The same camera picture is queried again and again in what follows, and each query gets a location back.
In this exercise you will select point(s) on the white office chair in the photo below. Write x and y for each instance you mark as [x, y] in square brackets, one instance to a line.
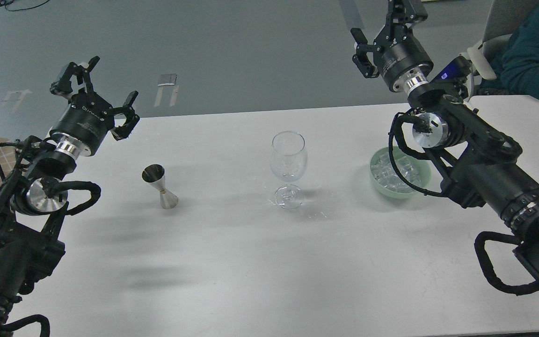
[504, 18]

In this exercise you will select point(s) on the clear ice cubes pile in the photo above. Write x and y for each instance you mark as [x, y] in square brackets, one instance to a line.
[398, 175]

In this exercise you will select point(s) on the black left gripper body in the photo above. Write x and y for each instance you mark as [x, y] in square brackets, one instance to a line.
[83, 120]

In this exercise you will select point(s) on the green bowl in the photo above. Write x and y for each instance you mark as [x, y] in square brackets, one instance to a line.
[377, 180]

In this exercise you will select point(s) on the clear wine glass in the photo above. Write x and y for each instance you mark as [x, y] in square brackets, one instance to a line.
[288, 162]

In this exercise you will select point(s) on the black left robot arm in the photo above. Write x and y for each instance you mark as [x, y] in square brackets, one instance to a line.
[35, 197]

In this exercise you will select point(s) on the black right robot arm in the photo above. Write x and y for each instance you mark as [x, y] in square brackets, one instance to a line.
[477, 163]

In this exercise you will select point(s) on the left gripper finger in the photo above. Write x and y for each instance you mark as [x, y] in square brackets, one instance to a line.
[63, 85]
[131, 118]

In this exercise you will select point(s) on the person in teal sweater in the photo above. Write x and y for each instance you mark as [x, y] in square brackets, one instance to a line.
[517, 65]

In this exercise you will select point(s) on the silver floor socket plate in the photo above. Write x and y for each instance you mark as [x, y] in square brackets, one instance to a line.
[167, 80]

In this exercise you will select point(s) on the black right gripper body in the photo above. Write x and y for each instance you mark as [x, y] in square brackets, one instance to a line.
[400, 59]

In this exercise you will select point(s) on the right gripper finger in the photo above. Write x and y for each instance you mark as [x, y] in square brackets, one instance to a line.
[360, 58]
[404, 15]

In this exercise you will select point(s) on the steel double jigger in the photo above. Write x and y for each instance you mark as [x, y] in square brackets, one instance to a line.
[154, 175]

